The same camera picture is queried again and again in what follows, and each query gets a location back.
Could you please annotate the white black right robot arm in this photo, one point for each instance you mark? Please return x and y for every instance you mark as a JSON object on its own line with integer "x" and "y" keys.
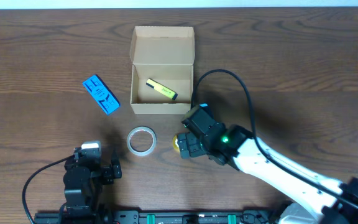
{"x": 316, "y": 198}

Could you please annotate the black mounting rail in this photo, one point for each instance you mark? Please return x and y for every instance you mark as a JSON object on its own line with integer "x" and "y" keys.
{"x": 135, "y": 217}

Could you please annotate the yellow highlighter pen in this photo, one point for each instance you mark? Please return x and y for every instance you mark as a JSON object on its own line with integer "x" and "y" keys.
{"x": 162, "y": 89}

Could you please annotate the blue plastic tape dispenser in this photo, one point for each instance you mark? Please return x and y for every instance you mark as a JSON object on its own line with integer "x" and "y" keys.
{"x": 102, "y": 95}

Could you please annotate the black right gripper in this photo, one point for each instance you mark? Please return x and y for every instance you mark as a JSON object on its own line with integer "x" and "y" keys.
{"x": 190, "y": 141}

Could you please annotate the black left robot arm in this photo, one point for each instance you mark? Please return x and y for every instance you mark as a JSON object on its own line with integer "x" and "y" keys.
{"x": 84, "y": 180}

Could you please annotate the open cardboard box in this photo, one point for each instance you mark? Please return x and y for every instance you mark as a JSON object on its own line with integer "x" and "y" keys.
{"x": 165, "y": 54}

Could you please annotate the small yellow tape roll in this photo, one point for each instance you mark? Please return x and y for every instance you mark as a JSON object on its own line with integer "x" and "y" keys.
{"x": 175, "y": 144}

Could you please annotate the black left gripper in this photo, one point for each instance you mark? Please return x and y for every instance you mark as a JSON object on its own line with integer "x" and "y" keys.
{"x": 114, "y": 171}

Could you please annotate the clear adhesive tape roll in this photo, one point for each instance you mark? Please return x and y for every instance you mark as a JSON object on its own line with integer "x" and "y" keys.
{"x": 141, "y": 141}

